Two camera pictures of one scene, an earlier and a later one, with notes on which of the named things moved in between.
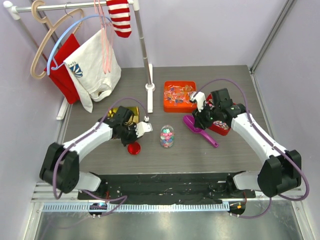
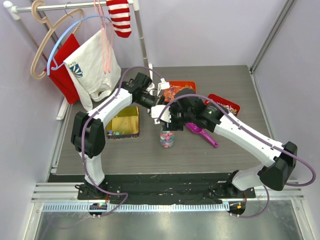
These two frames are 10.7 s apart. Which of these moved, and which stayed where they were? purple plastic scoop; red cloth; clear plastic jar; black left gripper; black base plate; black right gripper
Moved: black left gripper; black right gripper
Stayed: clear plastic jar; red cloth; black base plate; purple plastic scoop
